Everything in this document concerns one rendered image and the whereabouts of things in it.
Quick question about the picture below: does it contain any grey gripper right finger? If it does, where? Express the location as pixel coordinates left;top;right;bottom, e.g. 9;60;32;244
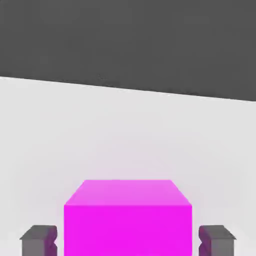
198;224;238;256

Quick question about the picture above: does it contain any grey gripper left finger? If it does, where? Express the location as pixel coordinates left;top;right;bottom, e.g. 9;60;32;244
18;224;58;256

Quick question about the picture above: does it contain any small magenta cube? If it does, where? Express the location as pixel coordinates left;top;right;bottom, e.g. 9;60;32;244
63;179;193;256

